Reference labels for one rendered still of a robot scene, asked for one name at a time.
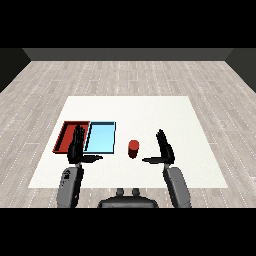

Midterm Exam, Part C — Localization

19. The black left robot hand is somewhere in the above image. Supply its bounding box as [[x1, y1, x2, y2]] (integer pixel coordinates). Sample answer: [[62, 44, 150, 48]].
[[67, 124, 104, 165]]

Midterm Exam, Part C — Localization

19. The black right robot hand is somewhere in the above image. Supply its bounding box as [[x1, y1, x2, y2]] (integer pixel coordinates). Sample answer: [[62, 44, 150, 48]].
[[141, 128, 176, 165]]

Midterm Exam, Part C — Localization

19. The red shallow open box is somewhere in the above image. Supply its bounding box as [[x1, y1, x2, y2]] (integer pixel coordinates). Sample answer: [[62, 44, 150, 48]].
[[52, 120, 91, 155]]

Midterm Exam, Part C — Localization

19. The light blue shallow open box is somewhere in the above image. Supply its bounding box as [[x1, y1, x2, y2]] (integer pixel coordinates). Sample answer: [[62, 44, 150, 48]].
[[82, 121, 117, 155]]

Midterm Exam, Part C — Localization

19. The small red can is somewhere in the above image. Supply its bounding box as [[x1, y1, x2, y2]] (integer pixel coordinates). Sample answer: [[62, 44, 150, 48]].
[[127, 139, 140, 159]]

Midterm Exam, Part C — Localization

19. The dark grey robot body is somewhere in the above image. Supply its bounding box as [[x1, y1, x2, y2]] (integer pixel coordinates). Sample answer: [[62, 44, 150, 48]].
[[97, 188, 160, 209]]

